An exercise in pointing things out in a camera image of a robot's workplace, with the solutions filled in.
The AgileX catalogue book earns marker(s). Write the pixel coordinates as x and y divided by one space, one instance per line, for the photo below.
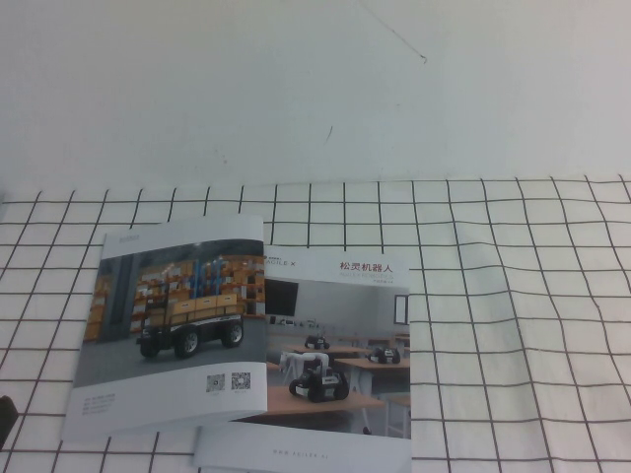
172 320

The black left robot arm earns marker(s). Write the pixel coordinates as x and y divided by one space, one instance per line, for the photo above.
6 411

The AgileX classroom cover brochure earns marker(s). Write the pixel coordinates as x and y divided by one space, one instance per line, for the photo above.
340 315

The white black-grid tablecloth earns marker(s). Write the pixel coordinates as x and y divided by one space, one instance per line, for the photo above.
517 320

